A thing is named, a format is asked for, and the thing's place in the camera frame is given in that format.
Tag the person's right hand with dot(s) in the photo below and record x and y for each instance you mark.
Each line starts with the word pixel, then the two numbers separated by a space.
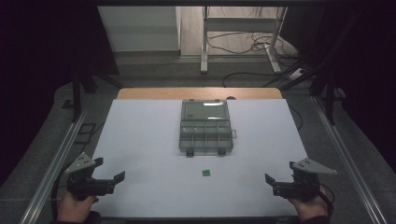
pixel 311 208

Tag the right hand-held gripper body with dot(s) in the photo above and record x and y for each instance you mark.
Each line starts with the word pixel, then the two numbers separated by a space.
pixel 299 189

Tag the white cabinet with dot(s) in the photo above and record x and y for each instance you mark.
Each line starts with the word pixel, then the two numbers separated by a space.
pixel 140 29

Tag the silver metal rail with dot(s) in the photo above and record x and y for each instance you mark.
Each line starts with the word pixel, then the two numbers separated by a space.
pixel 345 155
pixel 53 168

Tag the clear grey compartment box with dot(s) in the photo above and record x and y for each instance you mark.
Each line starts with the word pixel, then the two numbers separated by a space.
pixel 205 126

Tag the black metal stand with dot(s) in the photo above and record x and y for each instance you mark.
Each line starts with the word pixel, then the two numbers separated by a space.
pixel 77 96
pixel 329 99

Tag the small green piece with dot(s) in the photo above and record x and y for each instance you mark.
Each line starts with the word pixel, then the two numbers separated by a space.
pixel 206 173

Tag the white table mat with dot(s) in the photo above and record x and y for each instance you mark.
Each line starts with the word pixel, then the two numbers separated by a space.
pixel 146 149

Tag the white metal desk frame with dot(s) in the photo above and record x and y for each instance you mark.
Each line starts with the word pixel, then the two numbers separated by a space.
pixel 243 24

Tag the person's left hand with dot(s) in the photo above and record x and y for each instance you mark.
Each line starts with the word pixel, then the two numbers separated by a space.
pixel 73 208

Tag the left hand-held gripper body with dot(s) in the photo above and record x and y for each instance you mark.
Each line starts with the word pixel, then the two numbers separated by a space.
pixel 84 186

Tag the white power strip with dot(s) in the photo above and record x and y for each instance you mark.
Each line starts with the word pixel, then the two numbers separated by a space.
pixel 296 74

